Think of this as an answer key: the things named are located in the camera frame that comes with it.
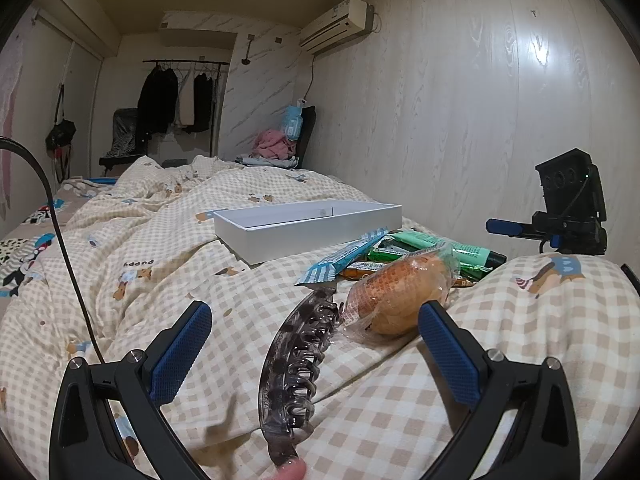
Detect dark translucent hair claw clip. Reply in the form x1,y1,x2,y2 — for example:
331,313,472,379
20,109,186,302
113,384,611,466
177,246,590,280
257,285,343,468

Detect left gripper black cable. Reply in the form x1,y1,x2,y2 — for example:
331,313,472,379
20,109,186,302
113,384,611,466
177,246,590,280
0,136,106,366

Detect white cardboard box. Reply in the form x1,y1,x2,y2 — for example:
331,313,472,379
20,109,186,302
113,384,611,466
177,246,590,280
212,199,404,267

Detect bread bun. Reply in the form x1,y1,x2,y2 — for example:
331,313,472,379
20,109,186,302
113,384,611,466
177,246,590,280
337,242,463,338

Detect black hanging bag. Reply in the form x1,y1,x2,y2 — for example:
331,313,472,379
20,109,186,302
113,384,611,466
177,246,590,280
46,82,77,153

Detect white wall air conditioner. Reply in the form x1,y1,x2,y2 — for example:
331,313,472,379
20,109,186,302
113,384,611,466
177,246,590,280
299,0,377,56

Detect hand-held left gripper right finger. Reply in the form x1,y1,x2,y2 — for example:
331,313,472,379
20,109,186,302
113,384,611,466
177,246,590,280
417,300,583,480

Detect black hanging garment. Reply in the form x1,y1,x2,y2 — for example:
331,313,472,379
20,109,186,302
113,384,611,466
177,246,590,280
192,72,214,133

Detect black clothes rack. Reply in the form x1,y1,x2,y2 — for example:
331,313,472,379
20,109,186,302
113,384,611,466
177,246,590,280
142,59,231,158

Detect pink crumpled clothes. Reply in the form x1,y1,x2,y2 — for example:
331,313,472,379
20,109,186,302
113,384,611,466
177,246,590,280
252,129,298,161

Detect checkered cartoon bear quilt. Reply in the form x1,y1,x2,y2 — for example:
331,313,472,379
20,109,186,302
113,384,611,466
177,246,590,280
0,155,640,480

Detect long blue snack packet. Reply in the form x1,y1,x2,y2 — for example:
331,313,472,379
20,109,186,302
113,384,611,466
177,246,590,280
296,227,391,287

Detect air conditioner cord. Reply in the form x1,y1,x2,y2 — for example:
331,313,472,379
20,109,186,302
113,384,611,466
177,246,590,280
299,55,317,106

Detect black hanging coat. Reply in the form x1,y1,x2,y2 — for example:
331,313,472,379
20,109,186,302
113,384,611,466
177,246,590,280
137,65,179,136

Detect chair with striped cloth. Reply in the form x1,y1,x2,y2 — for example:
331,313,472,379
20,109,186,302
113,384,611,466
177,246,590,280
99,107,148,176

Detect green tube with black cap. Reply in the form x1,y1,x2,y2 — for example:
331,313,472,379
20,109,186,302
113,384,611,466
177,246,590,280
390,230,507,271

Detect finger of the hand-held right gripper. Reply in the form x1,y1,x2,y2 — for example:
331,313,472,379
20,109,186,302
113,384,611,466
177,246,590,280
486,217,536,239

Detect cartoon print bedsheet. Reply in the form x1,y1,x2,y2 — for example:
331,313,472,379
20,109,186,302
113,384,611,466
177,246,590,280
0,180,101,311

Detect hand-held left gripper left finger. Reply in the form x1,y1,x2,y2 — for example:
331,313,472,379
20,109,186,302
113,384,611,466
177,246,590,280
48,300,213,480

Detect orange snack packet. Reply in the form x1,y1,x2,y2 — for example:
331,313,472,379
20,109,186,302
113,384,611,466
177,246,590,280
340,260,391,281

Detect person's left hand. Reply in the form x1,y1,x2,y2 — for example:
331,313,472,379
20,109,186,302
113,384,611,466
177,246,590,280
276,460,308,480

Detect green snack packet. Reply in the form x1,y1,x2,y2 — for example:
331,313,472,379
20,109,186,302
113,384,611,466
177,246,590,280
450,260,493,283
367,240,416,263

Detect light blue tissue package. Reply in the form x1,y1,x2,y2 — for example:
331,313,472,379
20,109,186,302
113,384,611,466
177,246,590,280
281,102,306,142

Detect folded light clothes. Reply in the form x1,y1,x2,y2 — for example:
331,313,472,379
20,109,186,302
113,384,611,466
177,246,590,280
235,154,301,168

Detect pink lace curtain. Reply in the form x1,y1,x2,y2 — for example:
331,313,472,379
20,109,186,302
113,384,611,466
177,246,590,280
0,25,26,221

